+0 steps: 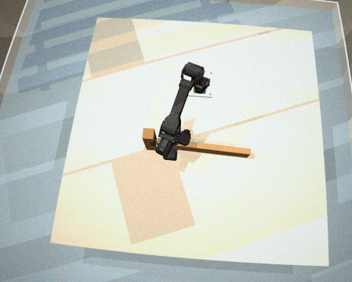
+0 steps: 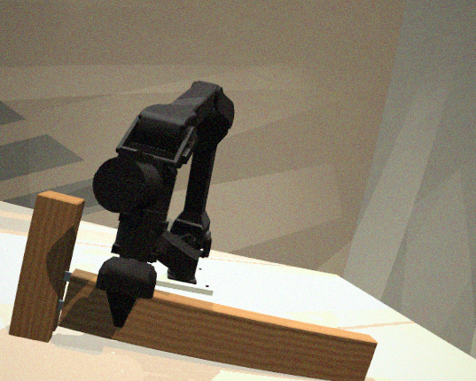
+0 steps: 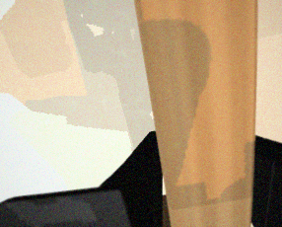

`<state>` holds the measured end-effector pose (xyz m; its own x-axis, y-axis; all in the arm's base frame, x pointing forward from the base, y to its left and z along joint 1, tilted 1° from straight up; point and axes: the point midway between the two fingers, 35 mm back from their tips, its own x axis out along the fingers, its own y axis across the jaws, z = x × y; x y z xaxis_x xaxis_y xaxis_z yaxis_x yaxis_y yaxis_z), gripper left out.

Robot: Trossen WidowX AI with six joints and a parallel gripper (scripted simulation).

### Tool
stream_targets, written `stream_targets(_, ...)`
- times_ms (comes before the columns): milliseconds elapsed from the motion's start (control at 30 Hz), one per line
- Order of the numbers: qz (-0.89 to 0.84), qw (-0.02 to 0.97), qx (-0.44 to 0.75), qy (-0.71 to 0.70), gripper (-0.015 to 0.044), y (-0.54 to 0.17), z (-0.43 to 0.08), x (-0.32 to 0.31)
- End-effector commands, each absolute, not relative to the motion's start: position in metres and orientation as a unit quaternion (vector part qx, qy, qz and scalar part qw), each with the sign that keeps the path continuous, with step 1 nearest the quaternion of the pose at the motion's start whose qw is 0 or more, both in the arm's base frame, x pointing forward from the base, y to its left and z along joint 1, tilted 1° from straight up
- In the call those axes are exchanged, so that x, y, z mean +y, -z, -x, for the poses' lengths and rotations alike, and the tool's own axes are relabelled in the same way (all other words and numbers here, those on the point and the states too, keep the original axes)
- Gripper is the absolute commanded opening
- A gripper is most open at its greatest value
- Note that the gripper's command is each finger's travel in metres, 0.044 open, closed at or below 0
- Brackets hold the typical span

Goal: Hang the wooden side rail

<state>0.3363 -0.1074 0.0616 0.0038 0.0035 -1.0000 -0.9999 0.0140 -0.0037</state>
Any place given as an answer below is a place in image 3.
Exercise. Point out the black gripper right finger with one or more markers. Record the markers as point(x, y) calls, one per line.
point(266, 210)

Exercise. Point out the brown wooden rail with steel hooks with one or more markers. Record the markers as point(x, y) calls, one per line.
point(201, 64)

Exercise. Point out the wooden headboard post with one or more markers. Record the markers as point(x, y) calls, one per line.
point(166, 214)

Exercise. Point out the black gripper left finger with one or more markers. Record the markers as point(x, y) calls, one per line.
point(132, 196)

